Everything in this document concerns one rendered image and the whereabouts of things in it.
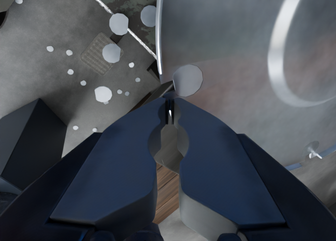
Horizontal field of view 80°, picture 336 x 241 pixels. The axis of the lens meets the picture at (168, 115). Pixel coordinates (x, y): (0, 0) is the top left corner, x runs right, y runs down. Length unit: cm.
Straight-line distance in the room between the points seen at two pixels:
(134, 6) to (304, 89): 19
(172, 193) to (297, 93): 82
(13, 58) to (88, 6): 34
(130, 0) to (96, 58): 52
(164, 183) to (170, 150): 73
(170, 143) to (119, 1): 16
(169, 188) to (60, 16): 80
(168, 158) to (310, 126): 15
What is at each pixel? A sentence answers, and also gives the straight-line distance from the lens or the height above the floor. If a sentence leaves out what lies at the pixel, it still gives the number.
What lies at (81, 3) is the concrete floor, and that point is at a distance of 90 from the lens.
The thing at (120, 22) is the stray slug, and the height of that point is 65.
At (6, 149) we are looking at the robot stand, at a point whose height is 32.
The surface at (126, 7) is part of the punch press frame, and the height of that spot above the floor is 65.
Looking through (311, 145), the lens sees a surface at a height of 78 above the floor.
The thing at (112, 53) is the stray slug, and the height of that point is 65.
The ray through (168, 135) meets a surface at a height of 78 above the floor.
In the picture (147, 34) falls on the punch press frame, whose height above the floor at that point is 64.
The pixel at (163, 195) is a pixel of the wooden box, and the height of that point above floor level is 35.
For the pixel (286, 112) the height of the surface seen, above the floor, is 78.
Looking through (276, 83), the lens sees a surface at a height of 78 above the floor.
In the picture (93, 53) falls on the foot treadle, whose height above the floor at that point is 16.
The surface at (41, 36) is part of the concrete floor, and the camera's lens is 93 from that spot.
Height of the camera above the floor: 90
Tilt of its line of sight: 54 degrees down
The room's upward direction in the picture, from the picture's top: 149 degrees clockwise
